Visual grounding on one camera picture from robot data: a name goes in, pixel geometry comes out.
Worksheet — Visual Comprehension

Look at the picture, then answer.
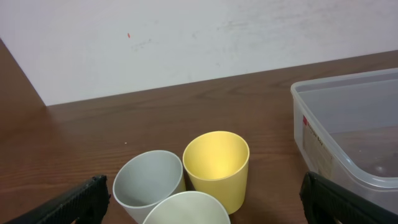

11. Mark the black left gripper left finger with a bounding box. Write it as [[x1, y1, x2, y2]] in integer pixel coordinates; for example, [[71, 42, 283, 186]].
[[6, 175, 111, 224]]

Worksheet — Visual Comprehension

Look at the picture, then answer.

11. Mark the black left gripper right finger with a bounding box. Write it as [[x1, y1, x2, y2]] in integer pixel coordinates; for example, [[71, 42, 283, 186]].
[[300, 171, 397, 224]]

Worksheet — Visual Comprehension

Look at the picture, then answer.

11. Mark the grey plastic cup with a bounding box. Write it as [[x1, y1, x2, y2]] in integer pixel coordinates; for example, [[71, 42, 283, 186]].
[[113, 150, 186, 223]]

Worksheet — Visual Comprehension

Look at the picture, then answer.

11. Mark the cream plastic cup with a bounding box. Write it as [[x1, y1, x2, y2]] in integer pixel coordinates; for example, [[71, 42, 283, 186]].
[[143, 191, 231, 224]]

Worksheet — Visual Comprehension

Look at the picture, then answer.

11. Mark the yellow plastic cup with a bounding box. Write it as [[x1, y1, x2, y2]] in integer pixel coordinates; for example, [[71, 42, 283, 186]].
[[182, 131, 250, 214]]

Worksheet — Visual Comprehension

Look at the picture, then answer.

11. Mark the clear plastic container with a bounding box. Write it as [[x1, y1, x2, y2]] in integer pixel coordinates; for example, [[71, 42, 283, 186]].
[[290, 68, 397, 213]]

